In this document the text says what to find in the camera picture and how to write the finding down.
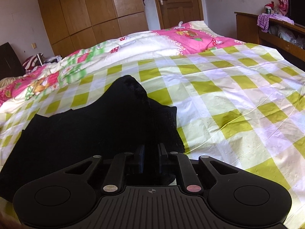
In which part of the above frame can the black knit sweater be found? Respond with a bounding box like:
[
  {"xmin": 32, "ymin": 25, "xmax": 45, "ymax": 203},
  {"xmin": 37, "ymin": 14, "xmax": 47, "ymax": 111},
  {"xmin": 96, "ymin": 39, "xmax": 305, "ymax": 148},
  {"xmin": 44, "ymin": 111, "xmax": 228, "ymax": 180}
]
[{"xmin": 1, "ymin": 75, "xmax": 185, "ymax": 201}]

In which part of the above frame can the green checkered bed sheet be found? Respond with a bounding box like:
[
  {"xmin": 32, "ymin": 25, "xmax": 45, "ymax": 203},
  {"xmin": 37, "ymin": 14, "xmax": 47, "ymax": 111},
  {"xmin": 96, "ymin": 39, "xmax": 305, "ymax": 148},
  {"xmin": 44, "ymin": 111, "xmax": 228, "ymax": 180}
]
[{"xmin": 1, "ymin": 44, "xmax": 304, "ymax": 228}]

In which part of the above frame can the pink floral quilt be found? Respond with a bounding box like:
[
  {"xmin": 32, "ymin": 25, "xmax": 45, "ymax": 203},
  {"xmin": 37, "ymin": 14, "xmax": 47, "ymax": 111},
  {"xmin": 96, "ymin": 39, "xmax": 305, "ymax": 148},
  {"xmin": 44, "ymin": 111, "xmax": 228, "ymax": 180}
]
[{"xmin": 1, "ymin": 21, "xmax": 242, "ymax": 113}]

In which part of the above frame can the red white striped pillow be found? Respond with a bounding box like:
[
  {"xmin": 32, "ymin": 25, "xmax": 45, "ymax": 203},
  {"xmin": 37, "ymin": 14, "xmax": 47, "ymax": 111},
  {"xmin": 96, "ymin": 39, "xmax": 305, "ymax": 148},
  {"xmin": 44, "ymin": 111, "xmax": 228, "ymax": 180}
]
[{"xmin": 22, "ymin": 53, "xmax": 44, "ymax": 71}]

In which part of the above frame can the dark wooden headboard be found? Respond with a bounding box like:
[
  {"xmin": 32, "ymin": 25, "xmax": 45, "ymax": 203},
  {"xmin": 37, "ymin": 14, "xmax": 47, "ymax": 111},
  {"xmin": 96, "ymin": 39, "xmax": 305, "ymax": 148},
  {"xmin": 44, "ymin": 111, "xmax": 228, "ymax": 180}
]
[{"xmin": 0, "ymin": 42, "xmax": 25, "ymax": 80}]

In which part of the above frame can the wooden tv cabinet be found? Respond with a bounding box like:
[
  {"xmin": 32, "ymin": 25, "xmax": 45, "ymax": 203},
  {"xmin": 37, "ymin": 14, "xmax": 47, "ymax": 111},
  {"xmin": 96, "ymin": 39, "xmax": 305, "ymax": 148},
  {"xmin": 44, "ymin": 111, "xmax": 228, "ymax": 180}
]
[{"xmin": 235, "ymin": 12, "xmax": 304, "ymax": 69}]

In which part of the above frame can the wooden wardrobe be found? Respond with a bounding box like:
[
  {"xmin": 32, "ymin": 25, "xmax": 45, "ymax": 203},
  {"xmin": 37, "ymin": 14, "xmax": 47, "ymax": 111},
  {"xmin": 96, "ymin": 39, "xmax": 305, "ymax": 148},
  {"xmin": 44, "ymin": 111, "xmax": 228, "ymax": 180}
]
[{"xmin": 38, "ymin": 0, "xmax": 148, "ymax": 57}]

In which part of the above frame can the purple patterned cloth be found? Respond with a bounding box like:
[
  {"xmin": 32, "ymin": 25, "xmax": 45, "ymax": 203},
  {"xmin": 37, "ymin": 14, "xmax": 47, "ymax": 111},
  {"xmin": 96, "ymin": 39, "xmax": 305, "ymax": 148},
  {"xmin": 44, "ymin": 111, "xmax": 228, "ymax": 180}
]
[{"xmin": 257, "ymin": 13, "xmax": 294, "ymax": 33}]

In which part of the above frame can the brown wooden door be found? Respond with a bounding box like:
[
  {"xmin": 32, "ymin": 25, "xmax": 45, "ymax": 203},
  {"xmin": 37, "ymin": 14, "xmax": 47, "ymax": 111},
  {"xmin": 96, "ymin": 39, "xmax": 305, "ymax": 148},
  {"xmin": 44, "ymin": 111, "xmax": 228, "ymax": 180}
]
[{"xmin": 155, "ymin": 0, "xmax": 204, "ymax": 29}]

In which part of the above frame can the small santa figurine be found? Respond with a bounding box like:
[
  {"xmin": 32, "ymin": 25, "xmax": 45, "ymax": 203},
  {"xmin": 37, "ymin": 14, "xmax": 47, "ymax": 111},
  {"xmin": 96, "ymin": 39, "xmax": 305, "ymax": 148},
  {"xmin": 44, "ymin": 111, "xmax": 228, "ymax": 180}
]
[{"xmin": 264, "ymin": 1, "xmax": 275, "ymax": 15}]

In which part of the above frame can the pink cloth over television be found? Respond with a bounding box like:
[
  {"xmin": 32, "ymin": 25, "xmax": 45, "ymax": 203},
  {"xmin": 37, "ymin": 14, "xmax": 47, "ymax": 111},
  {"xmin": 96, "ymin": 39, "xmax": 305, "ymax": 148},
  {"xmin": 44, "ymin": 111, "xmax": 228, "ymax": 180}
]
[{"xmin": 278, "ymin": 0, "xmax": 288, "ymax": 16}]

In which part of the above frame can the black flat television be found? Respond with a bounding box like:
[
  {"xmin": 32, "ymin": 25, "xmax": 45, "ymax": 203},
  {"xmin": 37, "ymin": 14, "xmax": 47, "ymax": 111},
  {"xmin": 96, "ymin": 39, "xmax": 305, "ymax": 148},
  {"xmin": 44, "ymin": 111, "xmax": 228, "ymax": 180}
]
[{"xmin": 287, "ymin": 0, "xmax": 305, "ymax": 26}]

